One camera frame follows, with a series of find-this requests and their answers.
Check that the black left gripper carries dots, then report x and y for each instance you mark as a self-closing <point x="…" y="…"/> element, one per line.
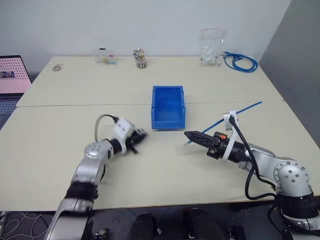
<point x="135" y="138"/>

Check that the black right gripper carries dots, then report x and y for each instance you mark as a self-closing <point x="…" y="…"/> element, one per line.
<point x="218" y="146"/>

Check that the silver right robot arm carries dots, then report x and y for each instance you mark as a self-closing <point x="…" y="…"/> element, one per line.
<point x="287" y="172"/>

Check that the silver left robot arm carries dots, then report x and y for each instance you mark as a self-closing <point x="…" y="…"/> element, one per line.
<point x="86" y="172"/>

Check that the blue plastic bin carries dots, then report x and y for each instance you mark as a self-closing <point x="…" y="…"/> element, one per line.
<point x="168" y="110"/>

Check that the jar of colourful beads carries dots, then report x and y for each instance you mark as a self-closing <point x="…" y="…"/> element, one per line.
<point x="140" y="58"/>

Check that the dark rounded shape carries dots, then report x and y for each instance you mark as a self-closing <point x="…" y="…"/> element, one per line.
<point x="201" y="225"/>
<point x="143" y="227"/>

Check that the clear box of colourful bits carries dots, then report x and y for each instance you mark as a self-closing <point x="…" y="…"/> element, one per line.
<point x="106" y="58"/>

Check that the clear bag of white couplers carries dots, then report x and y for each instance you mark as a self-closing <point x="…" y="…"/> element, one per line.
<point x="212" y="50"/>

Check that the tan round disc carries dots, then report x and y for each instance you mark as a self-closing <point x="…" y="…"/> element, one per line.
<point x="57" y="67"/>

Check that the open laptop with pink screen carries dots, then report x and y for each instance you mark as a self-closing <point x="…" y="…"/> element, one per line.
<point x="11" y="75"/>

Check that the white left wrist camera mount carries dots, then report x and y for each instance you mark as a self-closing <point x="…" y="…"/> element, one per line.
<point x="123" y="130"/>

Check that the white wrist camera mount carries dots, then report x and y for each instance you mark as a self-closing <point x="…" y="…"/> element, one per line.
<point x="123" y="130"/>
<point x="231" y="140"/>

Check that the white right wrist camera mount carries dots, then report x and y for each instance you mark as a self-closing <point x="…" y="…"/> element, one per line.
<point x="231" y="140"/>

